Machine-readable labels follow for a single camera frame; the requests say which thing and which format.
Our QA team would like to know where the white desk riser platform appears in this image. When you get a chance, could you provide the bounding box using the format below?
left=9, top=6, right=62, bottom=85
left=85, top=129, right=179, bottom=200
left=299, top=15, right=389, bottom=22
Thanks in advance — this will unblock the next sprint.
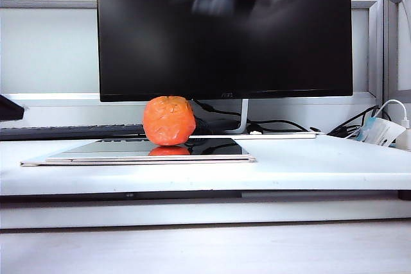
left=0, top=134, right=411, bottom=230

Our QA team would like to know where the orange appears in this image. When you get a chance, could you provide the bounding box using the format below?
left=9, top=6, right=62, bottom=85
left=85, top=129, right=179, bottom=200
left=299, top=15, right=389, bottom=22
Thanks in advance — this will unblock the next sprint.
left=142, top=95, right=197, bottom=147

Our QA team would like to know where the black flat device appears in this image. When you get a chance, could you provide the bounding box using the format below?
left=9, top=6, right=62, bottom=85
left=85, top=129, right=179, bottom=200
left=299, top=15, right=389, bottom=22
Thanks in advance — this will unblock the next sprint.
left=0, top=93, right=26, bottom=123

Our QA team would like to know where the black cable bundle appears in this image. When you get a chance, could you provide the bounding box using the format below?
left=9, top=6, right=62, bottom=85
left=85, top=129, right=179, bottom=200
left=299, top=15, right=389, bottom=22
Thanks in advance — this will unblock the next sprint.
left=326, top=105, right=381, bottom=139

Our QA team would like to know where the white USB cable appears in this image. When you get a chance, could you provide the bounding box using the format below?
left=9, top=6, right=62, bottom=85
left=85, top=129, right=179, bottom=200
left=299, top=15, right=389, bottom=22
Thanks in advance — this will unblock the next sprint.
left=346, top=99, right=411, bottom=139

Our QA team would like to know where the white monitor stand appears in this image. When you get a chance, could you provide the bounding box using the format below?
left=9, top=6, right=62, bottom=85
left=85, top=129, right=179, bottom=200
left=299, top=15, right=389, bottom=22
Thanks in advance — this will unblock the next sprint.
left=224, top=98, right=250, bottom=135

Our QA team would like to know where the white USB charger block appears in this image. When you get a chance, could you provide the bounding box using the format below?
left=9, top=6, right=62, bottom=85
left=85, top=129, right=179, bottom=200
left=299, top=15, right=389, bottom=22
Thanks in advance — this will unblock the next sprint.
left=395, top=119, right=411, bottom=152

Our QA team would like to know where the grey partition post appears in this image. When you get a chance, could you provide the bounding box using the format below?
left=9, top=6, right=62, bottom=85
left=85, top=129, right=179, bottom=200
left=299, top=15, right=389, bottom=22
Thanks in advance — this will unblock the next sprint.
left=367, top=0, right=399, bottom=105

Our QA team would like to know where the black keyboard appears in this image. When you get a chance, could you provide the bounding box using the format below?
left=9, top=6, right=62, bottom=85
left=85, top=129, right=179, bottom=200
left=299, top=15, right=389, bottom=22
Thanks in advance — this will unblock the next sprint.
left=0, top=123, right=206, bottom=142

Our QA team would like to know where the printed paper tag in bag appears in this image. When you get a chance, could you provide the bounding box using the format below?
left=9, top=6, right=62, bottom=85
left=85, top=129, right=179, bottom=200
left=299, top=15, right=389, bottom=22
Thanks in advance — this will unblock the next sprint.
left=356, top=116, right=407, bottom=147

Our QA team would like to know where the flat glossy tablet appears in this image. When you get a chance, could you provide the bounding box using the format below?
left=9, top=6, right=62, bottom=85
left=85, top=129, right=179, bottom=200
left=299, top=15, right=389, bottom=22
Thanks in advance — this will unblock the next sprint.
left=46, top=137, right=251, bottom=162

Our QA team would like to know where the black AOC computer monitor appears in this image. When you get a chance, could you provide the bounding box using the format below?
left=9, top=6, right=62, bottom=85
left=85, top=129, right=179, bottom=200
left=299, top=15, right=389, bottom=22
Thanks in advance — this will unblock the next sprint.
left=96, top=0, right=354, bottom=103

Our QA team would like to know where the black monitor cable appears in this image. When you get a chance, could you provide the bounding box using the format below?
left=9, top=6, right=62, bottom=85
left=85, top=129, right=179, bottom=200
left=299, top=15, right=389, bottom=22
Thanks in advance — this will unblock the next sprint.
left=195, top=100, right=312, bottom=133

